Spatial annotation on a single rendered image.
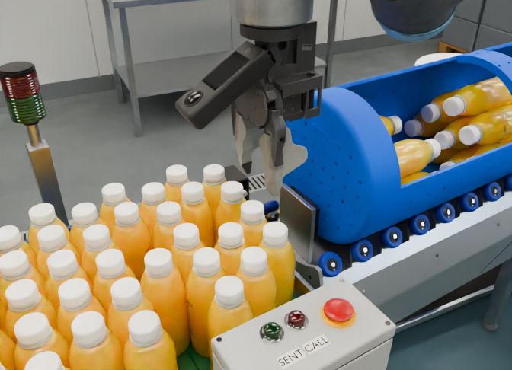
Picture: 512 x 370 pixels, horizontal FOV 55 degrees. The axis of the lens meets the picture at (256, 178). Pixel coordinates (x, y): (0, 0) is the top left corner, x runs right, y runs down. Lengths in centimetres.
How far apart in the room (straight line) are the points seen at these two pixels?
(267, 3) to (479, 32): 442
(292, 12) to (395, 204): 43
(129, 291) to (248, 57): 34
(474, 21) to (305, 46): 438
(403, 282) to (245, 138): 53
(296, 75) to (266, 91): 5
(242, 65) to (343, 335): 33
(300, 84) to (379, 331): 30
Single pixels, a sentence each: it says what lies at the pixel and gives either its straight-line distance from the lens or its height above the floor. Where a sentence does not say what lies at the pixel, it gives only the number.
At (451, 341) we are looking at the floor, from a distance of 216.
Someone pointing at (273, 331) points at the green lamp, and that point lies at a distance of 59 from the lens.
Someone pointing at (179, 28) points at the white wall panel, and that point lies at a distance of 425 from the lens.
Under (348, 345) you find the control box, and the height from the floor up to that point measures 110.
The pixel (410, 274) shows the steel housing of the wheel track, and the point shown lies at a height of 87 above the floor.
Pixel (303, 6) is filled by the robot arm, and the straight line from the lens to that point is 54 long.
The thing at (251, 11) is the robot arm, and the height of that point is 144.
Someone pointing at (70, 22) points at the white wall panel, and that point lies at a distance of 407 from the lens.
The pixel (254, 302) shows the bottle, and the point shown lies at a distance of 74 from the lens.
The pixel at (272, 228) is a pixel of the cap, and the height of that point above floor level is 109.
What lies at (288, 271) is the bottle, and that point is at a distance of 79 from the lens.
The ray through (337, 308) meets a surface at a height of 111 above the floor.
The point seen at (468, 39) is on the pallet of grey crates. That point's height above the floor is 24.
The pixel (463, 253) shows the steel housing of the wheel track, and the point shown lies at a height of 85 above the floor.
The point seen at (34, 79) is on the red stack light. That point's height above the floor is 124.
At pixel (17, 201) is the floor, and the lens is 302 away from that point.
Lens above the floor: 156
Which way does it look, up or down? 32 degrees down
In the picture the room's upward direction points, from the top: straight up
